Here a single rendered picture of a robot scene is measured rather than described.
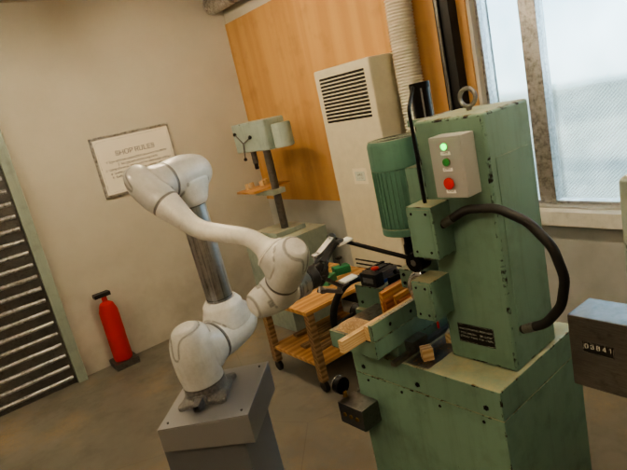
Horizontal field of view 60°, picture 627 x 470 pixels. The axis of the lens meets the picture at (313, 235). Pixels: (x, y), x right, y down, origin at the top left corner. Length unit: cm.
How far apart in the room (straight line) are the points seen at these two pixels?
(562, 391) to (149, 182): 143
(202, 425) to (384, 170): 103
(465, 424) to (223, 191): 351
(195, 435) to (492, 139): 133
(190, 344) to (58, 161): 267
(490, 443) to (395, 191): 77
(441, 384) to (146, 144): 338
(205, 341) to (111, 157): 270
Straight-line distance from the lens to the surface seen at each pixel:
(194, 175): 191
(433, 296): 158
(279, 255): 148
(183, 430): 199
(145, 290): 460
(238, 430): 193
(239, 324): 207
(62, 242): 438
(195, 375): 198
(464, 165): 141
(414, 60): 321
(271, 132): 393
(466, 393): 164
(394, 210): 172
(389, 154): 168
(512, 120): 154
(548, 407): 181
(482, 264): 155
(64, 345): 448
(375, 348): 169
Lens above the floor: 164
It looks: 14 degrees down
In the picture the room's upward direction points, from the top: 13 degrees counter-clockwise
